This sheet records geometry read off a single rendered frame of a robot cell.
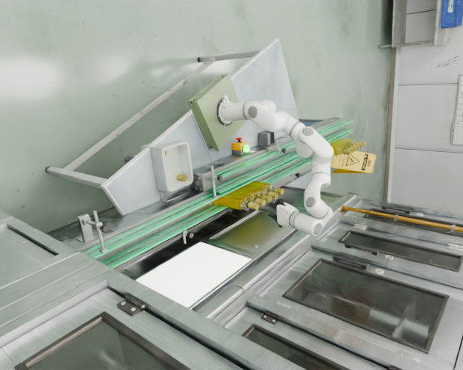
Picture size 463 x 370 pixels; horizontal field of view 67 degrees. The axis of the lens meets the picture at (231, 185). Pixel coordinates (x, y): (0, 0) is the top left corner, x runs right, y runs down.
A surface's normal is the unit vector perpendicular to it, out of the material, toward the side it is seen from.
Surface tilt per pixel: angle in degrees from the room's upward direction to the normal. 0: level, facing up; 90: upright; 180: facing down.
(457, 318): 90
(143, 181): 0
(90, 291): 0
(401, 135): 90
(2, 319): 90
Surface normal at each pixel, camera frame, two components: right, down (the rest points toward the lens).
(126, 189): 0.77, 0.14
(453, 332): -0.09, -0.94
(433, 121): -0.64, 0.30
